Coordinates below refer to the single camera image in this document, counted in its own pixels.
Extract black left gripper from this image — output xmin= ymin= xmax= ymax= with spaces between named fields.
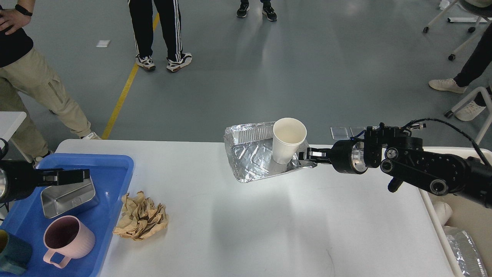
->
xmin=0 ymin=160 xmax=90 ymax=204

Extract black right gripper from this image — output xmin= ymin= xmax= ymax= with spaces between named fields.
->
xmin=299 ymin=140 xmax=368 ymax=175

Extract square stainless steel tray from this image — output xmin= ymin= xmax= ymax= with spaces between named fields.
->
xmin=40 ymin=178 xmax=100 ymax=219

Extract cream paper cup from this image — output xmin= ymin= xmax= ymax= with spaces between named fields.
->
xmin=272 ymin=118 xmax=306 ymax=164

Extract pink mug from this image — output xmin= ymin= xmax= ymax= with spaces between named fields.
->
xmin=43 ymin=215 xmax=95 ymax=269

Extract aluminium foil tray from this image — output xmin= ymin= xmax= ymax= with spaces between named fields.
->
xmin=224 ymin=122 xmax=317 ymax=184

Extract brown paper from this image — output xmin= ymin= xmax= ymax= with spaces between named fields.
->
xmin=113 ymin=191 xmax=169 ymax=241

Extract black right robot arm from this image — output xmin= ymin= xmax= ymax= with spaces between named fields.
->
xmin=299 ymin=119 xmax=492 ymax=208

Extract clear floor plate left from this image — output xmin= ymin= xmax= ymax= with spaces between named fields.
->
xmin=330 ymin=127 xmax=350 ymax=140

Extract clear floor plate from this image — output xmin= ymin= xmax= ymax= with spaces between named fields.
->
xmin=350 ymin=126 xmax=366 ymax=137
xmin=330 ymin=127 xmax=350 ymax=140

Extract clear floor plate right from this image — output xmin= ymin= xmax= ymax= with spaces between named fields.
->
xmin=350 ymin=126 xmax=366 ymax=137

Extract white side table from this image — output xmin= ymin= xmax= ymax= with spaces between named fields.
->
xmin=0 ymin=112 xmax=27 ymax=142

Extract blue plastic tray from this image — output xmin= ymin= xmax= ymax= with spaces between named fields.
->
xmin=1 ymin=153 xmax=134 ymax=277

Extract teal cup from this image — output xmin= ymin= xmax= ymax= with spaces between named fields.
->
xmin=0 ymin=230 xmax=32 ymax=275

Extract person in beige trousers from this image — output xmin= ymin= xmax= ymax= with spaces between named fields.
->
xmin=0 ymin=0 xmax=103 ymax=164

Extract white chair leg right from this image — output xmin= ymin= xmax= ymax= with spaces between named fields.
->
xmin=444 ymin=87 xmax=492 ymax=144

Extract white cup inside bin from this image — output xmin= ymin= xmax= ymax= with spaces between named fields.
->
xmin=432 ymin=201 xmax=453 ymax=226

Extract person in black sneakers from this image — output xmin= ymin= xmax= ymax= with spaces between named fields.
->
xmin=236 ymin=0 xmax=278 ymax=22

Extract beige plastic bin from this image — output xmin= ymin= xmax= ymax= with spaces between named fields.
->
xmin=422 ymin=147 xmax=492 ymax=277

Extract foil tray inside bin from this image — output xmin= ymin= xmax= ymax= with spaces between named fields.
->
xmin=443 ymin=226 xmax=488 ymax=277

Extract person in dark trousers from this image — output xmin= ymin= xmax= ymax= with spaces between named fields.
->
xmin=428 ymin=26 xmax=492 ymax=107

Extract person in striped track pants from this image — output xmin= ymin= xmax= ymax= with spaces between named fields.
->
xmin=128 ymin=0 xmax=193 ymax=73

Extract white rolling chair base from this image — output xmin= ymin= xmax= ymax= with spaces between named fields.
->
xmin=423 ymin=0 xmax=492 ymax=61

